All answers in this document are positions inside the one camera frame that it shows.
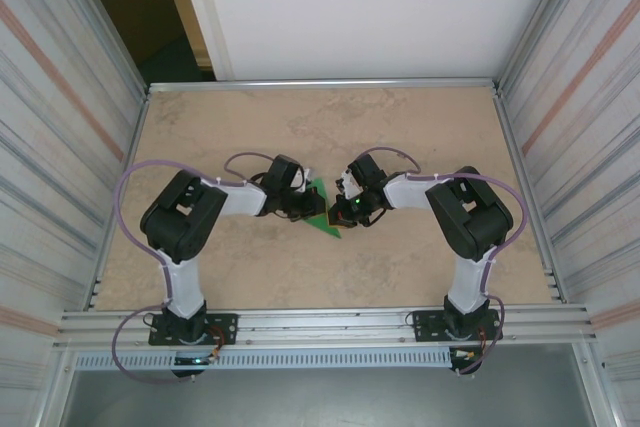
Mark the green paper sheet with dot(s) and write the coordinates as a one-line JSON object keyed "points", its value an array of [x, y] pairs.
{"points": [[330, 231]]}

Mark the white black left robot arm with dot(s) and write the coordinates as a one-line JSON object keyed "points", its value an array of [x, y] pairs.
{"points": [[182, 287]]}

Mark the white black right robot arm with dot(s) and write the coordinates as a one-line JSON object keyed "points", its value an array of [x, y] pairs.
{"points": [[467, 287]]}

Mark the grey metal sheet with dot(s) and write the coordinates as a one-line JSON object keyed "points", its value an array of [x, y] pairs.
{"points": [[325, 402]]}

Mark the small circuit board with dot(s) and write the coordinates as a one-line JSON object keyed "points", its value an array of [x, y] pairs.
{"points": [[192, 360]]}

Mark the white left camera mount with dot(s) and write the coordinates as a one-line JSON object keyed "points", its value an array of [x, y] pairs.
{"points": [[303, 178]]}

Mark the long aluminium mounting rail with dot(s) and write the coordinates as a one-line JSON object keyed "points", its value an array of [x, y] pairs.
{"points": [[325, 327]]}

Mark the aluminium table edge rail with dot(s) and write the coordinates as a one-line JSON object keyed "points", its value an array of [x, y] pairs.
{"points": [[529, 197], [325, 84], [132, 157]]}

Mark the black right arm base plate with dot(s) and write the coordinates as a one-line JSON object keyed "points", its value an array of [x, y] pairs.
{"points": [[425, 322]]}

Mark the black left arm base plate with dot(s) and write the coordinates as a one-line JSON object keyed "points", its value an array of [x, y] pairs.
{"points": [[225, 322]]}

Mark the white door frame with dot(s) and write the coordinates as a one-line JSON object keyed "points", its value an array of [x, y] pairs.
{"points": [[200, 12]]}

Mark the corrugated enclosure side panel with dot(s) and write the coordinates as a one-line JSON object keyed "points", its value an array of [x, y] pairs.
{"points": [[590, 122], [50, 122]]}

